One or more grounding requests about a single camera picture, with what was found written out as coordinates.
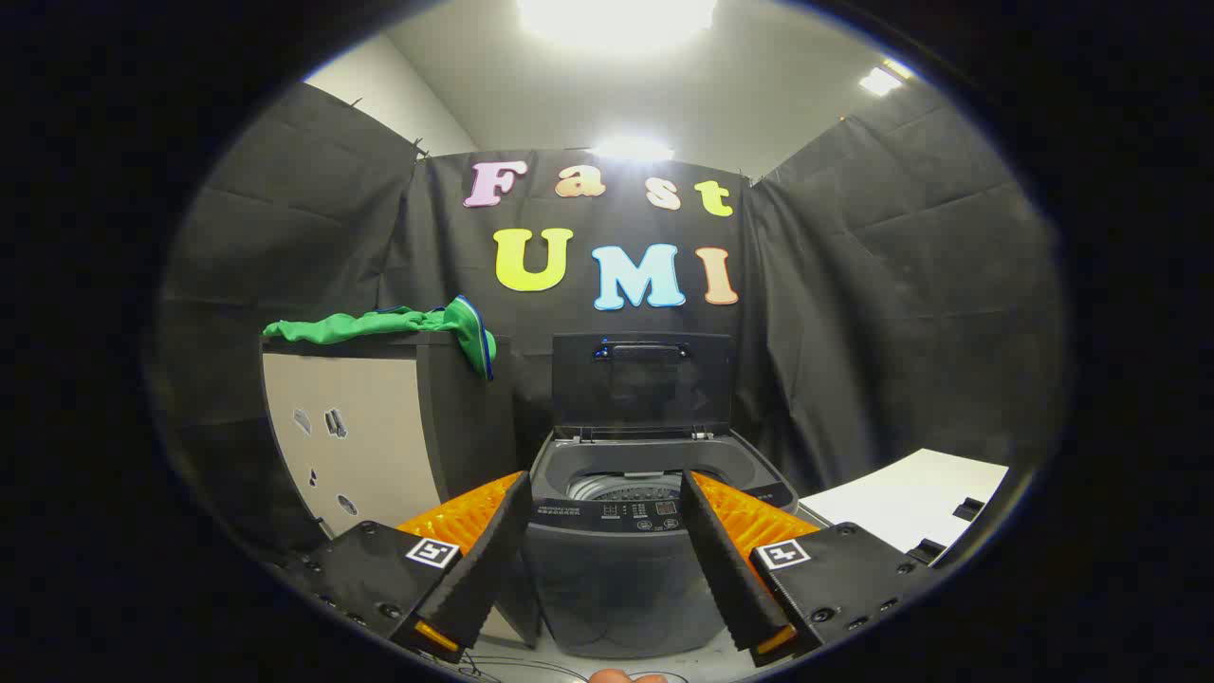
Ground black backdrop cloth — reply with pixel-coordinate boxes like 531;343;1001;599
156;81;1068;570

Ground small ceiling light panel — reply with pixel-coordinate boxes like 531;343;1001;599
858;59;916;98

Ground green polo shirt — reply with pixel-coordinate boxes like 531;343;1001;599
263;295;497;381

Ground grey cabinet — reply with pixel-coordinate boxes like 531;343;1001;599
261;330;542;646

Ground white table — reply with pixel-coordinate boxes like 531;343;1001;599
800;449;1009;556

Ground ceiling light behind cloth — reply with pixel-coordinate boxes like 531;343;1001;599
590;136;676;162

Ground large round ceiling light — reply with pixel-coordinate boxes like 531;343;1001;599
517;0;719;53

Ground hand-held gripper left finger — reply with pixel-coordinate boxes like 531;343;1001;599
285;471;534;663

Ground grey washing machine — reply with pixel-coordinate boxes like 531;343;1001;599
520;429;817;658

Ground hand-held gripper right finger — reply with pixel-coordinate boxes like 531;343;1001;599
679;470;940;667

